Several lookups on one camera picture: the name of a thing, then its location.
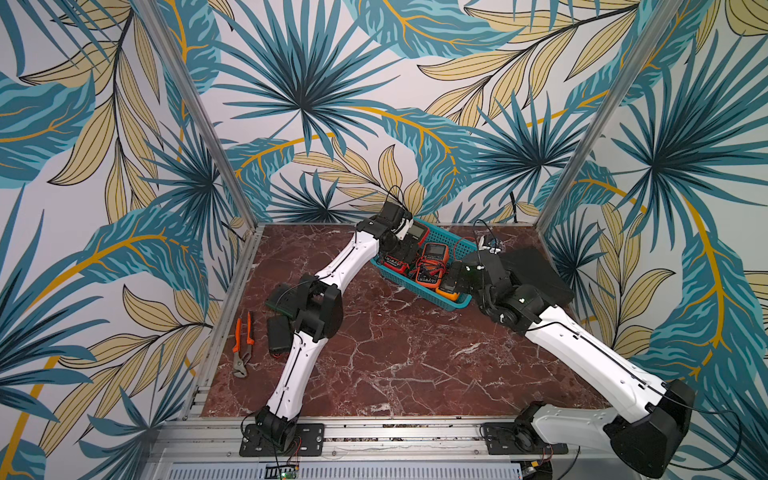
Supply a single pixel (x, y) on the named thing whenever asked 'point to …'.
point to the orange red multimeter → (429, 271)
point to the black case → (533, 267)
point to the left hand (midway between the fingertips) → (404, 252)
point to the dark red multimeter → (409, 250)
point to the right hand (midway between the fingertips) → (469, 268)
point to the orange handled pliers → (240, 364)
